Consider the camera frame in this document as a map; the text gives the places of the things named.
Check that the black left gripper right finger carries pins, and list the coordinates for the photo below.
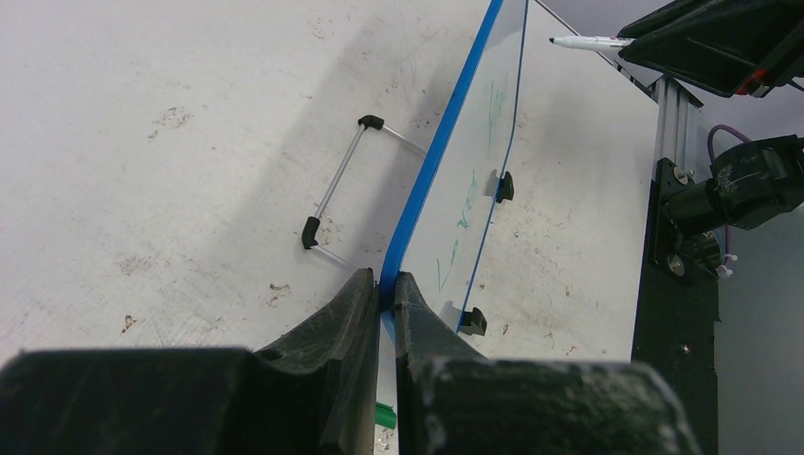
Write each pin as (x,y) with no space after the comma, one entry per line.
(453,400)

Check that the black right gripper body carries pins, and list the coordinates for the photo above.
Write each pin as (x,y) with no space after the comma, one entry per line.
(725,47)

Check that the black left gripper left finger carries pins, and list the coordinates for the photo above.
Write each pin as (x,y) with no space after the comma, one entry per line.
(311,391)

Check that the green marker cap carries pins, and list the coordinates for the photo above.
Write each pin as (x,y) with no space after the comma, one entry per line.
(385,416)

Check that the white green whiteboard marker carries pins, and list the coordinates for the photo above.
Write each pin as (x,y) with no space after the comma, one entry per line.
(592,43)

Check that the blue framed whiteboard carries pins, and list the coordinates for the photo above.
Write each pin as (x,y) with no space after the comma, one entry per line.
(440,234)

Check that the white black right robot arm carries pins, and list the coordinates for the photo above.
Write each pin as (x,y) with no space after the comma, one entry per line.
(750,184)

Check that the black whiteboard foot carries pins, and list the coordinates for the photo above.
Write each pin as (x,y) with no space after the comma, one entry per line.
(473,323)
(506,188)

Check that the metal whiteboard rear stand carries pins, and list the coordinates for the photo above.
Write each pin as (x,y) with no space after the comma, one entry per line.
(312,224)

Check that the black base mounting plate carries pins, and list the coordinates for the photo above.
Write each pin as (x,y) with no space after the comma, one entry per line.
(678,304)

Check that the aluminium frame rail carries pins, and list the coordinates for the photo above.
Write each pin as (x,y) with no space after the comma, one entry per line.
(681,128)

